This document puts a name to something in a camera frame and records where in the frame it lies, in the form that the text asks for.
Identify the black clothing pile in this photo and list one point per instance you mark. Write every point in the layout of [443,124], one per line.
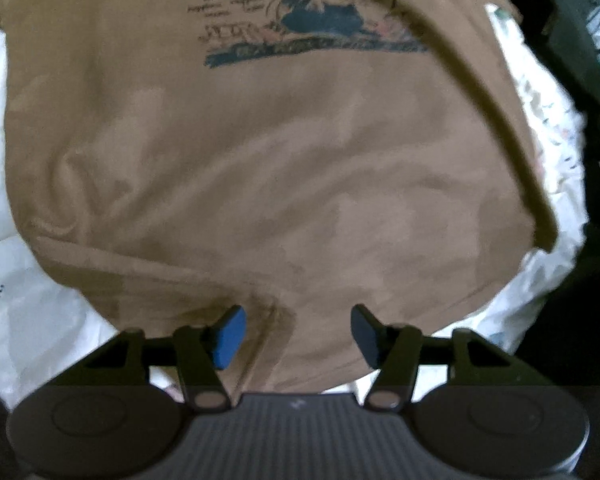
[555,31]

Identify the brown printed t-shirt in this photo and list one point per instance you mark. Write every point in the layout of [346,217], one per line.
[172,158]

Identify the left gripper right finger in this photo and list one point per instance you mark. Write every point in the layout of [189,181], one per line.
[398,352]

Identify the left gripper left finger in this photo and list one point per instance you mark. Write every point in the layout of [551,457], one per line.
[197,354]

